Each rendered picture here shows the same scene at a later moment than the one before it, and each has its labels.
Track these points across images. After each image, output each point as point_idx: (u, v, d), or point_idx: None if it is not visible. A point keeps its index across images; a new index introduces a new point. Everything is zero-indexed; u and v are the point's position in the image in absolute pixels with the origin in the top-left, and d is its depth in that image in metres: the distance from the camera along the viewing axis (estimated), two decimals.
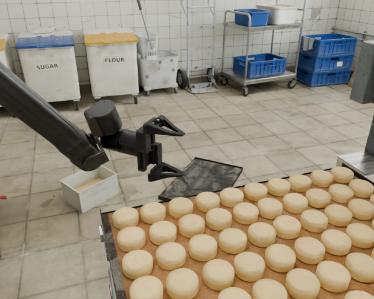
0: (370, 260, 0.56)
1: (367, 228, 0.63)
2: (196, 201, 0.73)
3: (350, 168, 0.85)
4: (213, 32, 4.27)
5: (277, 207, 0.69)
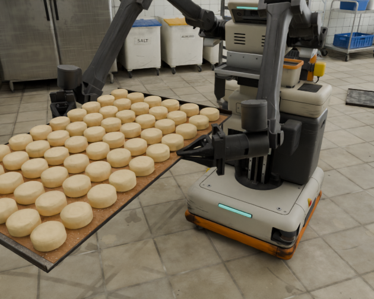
0: (31, 148, 0.76)
1: (28, 168, 0.69)
2: (183, 142, 0.79)
3: (33, 257, 0.49)
4: (323, 15, 5.91)
5: (110, 153, 0.73)
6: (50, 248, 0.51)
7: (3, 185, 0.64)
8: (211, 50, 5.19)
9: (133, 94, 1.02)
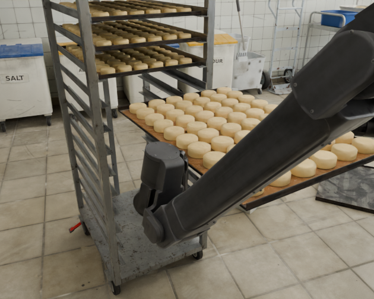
0: (238, 104, 1.00)
1: (208, 102, 1.01)
2: (197, 157, 0.73)
3: (127, 105, 1.04)
4: (298, 33, 4.28)
5: (200, 122, 0.87)
6: (129, 109, 1.02)
7: (195, 98, 1.06)
8: (129, 88, 3.56)
9: (346, 146, 0.72)
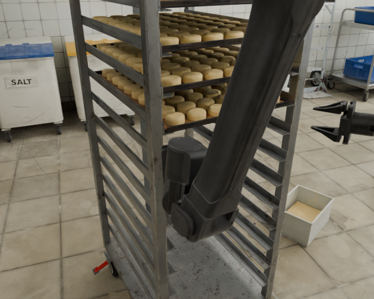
0: None
1: None
2: (144, 104, 0.97)
3: (100, 70, 1.28)
4: (329, 32, 3.92)
5: None
6: (102, 73, 1.26)
7: None
8: None
9: None
